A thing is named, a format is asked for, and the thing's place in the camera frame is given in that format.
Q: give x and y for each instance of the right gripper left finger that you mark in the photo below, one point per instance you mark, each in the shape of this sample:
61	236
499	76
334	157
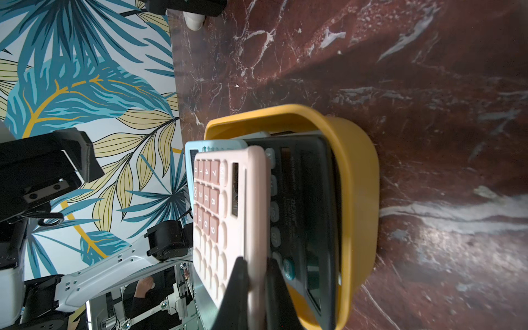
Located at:
232	314

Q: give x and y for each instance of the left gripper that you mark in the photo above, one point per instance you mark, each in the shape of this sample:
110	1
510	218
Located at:
36	170

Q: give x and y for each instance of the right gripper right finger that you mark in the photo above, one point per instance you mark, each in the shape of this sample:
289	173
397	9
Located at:
280	311

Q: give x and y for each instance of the pink calculator face down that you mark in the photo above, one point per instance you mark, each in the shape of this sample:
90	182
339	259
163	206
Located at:
231	200

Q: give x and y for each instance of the light blue calculator face down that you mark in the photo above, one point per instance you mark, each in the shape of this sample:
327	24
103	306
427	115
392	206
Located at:
192	148

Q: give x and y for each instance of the black calculator face down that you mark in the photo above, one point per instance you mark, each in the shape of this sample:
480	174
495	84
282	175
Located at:
304	220

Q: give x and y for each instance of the yellow plastic tray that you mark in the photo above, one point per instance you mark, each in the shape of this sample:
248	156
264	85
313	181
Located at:
358	167

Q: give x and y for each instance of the light blue calculator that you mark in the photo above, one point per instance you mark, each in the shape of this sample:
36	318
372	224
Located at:
261	134

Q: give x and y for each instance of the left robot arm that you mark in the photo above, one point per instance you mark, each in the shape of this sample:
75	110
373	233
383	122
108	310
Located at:
48	302

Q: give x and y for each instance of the white pipe fitting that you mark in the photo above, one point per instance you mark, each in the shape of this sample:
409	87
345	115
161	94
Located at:
194	21

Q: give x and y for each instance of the black plastic toolbox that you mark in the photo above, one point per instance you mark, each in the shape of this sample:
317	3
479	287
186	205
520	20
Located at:
207	8

